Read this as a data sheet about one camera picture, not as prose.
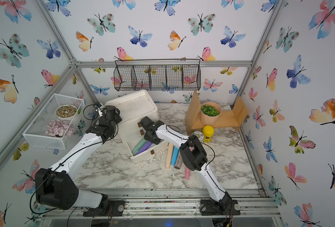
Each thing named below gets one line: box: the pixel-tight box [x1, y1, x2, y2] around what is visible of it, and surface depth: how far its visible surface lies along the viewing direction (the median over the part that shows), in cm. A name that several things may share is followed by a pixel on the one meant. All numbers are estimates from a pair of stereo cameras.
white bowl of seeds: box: [55, 104, 78, 121], surface depth 73 cm
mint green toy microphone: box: [132, 137, 149, 155], surface depth 96 cm
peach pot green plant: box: [200, 101, 222, 126], surface depth 93 cm
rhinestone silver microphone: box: [174, 151, 183, 170], surface depth 88 cm
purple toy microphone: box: [135, 140, 153, 156], surface depth 96 cm
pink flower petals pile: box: [44, 119, 75, 138], surface depth 65 cm
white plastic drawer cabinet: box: [105, 89, 169, 164], surface depth 90 cm
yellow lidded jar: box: [202, 125, 215, 143], surface depth 95 cm
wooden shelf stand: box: [184, 90, 249, 135], surface depth 100 cm
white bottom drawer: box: [125, 137, 170, 164], surface depth 93 cm
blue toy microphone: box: [171, 146, 180, 166], surface depth 92 cm
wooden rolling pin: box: [165, 142, 175, 169], surface depth 92 cm
